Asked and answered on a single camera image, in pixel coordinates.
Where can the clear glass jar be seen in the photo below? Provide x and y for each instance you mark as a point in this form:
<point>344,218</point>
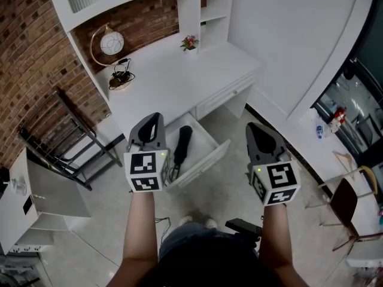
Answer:
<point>18,185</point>

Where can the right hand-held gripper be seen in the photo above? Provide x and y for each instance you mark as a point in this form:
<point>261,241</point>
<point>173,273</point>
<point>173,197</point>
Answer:
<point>279,175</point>

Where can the person's right forearm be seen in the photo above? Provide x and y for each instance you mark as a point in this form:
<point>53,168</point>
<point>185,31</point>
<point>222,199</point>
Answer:
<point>273,238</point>

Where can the gold arc globe lamp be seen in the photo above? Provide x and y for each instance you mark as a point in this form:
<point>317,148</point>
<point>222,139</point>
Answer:
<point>111,42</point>

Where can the clear water bottle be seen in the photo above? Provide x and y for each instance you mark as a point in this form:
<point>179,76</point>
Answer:
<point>319,131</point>

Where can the person's blue jeans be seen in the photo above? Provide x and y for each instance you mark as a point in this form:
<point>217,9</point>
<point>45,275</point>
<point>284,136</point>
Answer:
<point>185,238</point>

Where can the black umbrella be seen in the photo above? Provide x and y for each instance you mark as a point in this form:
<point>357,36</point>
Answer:
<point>183,143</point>

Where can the person's left forearm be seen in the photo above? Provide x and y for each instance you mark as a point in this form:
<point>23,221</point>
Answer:
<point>139,232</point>

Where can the white drawer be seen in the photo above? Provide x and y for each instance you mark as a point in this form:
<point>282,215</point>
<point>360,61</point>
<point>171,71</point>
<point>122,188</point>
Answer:
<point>223,96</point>
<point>203,154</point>

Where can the white closed drawer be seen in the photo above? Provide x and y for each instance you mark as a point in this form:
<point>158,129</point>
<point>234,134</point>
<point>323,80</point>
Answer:
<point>223,96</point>

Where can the white low cabinet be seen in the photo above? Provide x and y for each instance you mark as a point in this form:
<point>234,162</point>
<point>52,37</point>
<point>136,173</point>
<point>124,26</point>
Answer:
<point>18,214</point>

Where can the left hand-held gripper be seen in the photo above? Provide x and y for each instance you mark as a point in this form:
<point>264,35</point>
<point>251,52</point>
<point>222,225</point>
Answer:
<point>143,166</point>

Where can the dark wooden chair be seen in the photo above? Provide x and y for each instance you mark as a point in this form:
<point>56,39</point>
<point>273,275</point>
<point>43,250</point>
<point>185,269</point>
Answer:
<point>344,202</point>

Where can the red flowers in white pot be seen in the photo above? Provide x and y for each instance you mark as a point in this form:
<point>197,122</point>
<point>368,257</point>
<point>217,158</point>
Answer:
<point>189,43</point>

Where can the black metal rack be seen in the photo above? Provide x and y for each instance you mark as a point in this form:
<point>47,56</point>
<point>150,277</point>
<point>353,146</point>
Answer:
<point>64,148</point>

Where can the wooden clothes hanger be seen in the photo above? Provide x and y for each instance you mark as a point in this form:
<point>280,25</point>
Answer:
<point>344,160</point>

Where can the person's white shoe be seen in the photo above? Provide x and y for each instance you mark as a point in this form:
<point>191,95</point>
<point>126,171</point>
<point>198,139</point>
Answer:
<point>185,220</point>
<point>211,223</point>

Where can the black waist device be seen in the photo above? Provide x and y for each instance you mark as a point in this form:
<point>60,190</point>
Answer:
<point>243,227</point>

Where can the red packet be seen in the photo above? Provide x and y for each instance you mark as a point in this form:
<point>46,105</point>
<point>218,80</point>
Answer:
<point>340,114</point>

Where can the dark glass door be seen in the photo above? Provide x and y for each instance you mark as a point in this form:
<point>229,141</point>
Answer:
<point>353,100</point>

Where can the person's black shirt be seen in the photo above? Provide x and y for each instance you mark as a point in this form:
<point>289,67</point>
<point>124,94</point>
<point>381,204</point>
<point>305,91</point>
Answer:
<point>209,268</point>

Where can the white desk with hutch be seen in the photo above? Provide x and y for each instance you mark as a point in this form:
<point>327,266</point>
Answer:
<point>170,79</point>

